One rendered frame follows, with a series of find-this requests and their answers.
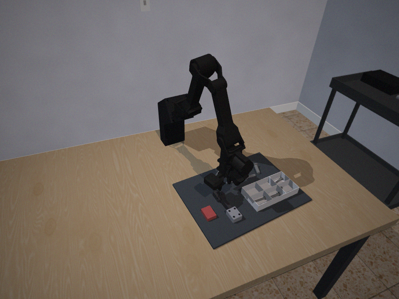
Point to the grey flat bar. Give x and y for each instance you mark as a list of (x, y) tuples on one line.
[(224, 202)]

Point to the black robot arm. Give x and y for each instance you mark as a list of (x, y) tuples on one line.
[(227, 132)]

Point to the white mounting block with four holes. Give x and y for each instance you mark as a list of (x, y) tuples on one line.
[(234, 214)]

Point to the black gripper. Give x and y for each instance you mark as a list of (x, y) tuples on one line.
[(216, 181)]

